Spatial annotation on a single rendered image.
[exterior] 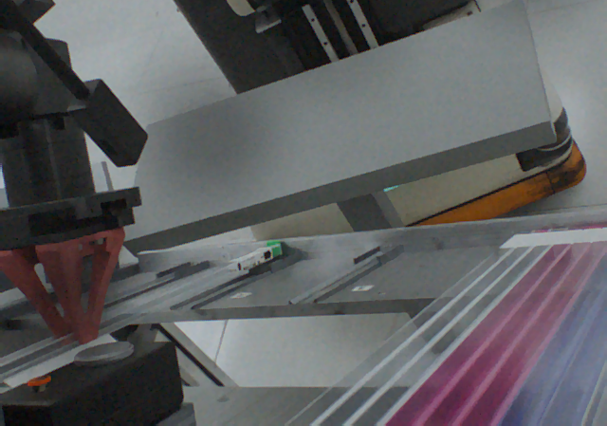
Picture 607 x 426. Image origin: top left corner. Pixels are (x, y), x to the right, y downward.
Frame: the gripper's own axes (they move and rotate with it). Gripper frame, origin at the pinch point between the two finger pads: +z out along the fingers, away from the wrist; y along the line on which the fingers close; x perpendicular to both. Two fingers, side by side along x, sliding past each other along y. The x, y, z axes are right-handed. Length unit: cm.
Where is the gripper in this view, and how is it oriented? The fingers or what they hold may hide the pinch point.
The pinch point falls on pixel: (77, 331)
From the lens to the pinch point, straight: 60.2
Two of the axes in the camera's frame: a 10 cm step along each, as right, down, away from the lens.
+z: 1.6, 9.8, 0.7
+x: 4.4, -1.3, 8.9
